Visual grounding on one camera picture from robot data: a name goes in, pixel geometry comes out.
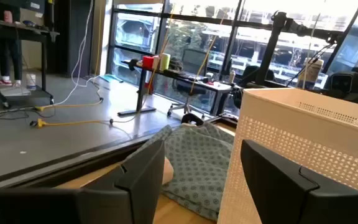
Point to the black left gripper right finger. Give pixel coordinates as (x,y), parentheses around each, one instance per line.
(284,193)

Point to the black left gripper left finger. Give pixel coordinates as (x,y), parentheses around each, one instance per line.
(132,186)

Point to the white perforated plastic basket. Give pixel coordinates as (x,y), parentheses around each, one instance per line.
(291,130)

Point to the blue patterned cloth gown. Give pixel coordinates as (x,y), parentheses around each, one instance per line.
(197,168)

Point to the black standing desk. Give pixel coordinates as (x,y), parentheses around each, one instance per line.
(141,93)

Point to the black office chair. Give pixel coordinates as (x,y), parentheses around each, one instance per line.
(186,88)

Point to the white plastic container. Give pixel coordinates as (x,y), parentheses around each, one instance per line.
(311,73)

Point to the red cup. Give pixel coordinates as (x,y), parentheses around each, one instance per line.
(148,62)

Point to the white spray bottle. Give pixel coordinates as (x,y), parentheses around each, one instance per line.
(232,76)

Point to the yellow-green tape roll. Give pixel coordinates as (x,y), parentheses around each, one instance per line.
(165,61)

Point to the person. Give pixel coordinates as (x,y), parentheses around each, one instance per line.
(9,56)

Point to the black rolling cart table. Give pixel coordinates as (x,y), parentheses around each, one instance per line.
(17,31)

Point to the pink can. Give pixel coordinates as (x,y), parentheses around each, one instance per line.
(8,16)

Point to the black frame clamp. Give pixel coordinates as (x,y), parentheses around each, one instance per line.
(192,117)

